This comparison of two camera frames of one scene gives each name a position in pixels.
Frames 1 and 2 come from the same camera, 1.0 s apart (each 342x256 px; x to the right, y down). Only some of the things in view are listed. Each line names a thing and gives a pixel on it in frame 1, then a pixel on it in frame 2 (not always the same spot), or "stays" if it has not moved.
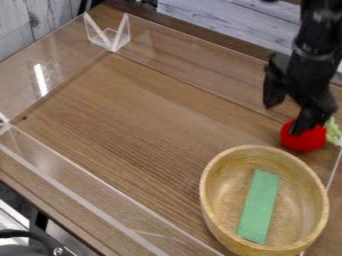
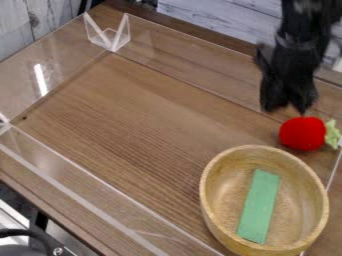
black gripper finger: x=277 y=86 stays
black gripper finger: x=311 y=117 → x=304 y=95
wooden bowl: x=301 y=205 stays
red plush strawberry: x=313 y=138 stays
